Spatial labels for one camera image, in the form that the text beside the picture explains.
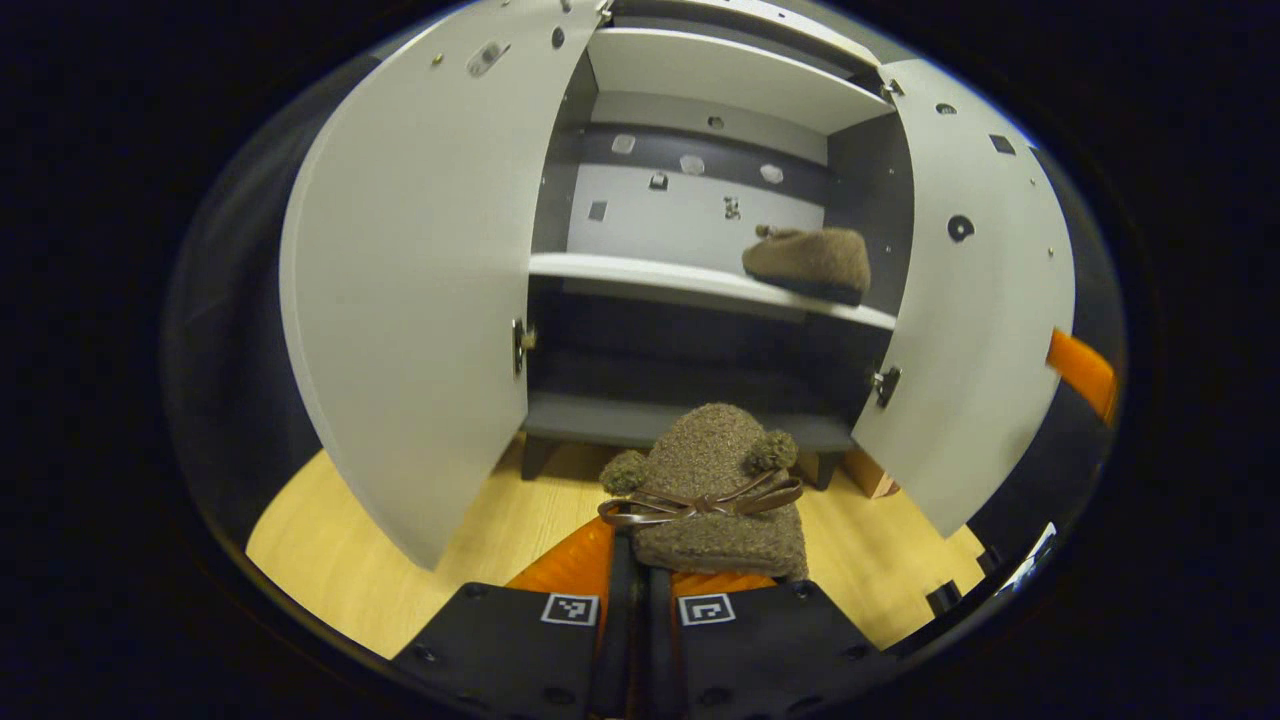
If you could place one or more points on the white shoe cabinet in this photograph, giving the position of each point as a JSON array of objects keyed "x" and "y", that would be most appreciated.
[{"x": 700, "y": 70}]

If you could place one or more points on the white cabinet door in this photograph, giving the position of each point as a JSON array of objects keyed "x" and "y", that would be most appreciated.
[
  {"x": 420, "y": 280},
  {"x": 980, "y": 320}
]

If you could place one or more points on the brown fuzzy shoe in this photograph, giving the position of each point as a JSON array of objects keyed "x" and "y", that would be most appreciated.
[
  {"x": 810, "y": 260},
  {"x": 710, "y": 450}
]

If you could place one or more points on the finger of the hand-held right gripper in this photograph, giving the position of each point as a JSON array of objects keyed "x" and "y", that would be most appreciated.
[{"x": 1082, "y": 372}]

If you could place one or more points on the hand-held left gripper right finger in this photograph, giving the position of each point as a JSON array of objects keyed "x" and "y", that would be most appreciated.
[{"x": 662, "y": 650}]

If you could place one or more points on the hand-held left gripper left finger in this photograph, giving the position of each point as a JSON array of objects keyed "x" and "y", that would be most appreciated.
[{"x": 620, "y": 650}]

